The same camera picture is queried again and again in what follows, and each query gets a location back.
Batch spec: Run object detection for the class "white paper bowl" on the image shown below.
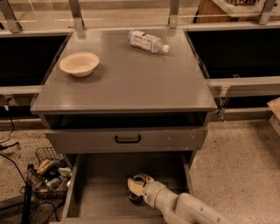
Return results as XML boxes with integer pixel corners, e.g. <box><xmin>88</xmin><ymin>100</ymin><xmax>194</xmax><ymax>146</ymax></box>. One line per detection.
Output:
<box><xmin>59</xmin><ymin>52</ymin><xmax>100</xmax><ymax>77</ymax></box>

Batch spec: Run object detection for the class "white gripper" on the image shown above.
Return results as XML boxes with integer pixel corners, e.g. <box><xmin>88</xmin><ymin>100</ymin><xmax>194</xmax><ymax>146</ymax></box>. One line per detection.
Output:
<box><xmin>128</xmin><ymin>173</ymin><xmax>165</xmax><ymax>208</ymax></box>

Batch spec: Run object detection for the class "clear plastic water bottle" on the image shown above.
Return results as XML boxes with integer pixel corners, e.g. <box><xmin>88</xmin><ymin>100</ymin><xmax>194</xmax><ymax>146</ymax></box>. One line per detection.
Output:
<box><xmin>128</xmin><ymin>30</ymin><xmax>170</xmax><ymax>53</ymax></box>

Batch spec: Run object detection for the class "black floor cable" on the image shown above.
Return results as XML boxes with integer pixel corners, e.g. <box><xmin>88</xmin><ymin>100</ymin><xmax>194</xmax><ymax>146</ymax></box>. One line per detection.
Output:
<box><xmin>0</xmin><ymin>95</ymin><xmax>64</xmax><ymax>224</ymax></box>

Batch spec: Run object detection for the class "grey drawer cabinet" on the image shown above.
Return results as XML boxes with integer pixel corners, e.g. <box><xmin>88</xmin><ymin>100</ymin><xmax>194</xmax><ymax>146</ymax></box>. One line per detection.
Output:
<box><xmin>30</xmin><ymin>27</ymin><xmax>218</xmax><ymax>224</ymax></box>

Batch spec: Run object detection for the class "grey top drawer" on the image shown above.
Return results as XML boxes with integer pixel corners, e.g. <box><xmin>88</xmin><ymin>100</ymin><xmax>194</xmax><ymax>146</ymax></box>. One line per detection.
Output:
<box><xmin>45</xmin><ymin>127</ymin><xmax>207</xmax><ymax>154</ymax></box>

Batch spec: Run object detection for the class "black wire basket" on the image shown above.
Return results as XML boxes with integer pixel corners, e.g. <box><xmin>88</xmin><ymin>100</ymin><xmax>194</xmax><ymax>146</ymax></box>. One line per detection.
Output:
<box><xmin>26</xmin><ymin>147</ymin><xmax>72</xmax><ymax>198</ymax></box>

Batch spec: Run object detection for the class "wooden box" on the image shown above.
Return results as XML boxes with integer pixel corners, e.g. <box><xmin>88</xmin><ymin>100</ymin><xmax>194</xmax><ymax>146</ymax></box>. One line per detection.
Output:
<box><xmin>194</xmin><ymin>0</ymin><xmax>264</xmax><ymax>23</ymax></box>

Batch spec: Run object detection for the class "black drawer handle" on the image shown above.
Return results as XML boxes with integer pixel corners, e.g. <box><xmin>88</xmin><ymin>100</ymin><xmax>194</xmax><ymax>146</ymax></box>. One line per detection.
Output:
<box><xmin>115</xmin><ymin>135</ymin><xmax>142</xmax><ymax>144</ymax></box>

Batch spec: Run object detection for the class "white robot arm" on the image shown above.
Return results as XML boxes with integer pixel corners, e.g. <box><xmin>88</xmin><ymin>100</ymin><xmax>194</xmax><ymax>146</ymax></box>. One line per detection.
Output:
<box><xmin>128</xmin><ymin>173</ymin><xmax>235</xmax><ymax>224</ymax></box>

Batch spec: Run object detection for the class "blue pepsi can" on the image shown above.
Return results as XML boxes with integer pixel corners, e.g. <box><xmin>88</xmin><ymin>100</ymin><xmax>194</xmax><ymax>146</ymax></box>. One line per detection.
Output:
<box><xmin>129</xmin><ymin>190</ymin><xmax>143</xmax><ymax>203</ymax></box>

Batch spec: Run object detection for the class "grey open middle drawer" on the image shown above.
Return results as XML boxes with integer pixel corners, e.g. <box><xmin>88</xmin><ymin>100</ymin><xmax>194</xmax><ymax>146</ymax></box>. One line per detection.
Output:
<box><xmin>53</xmin><ymin>152</ymin><xmax>191</xmax><ymax>224</ymax></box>

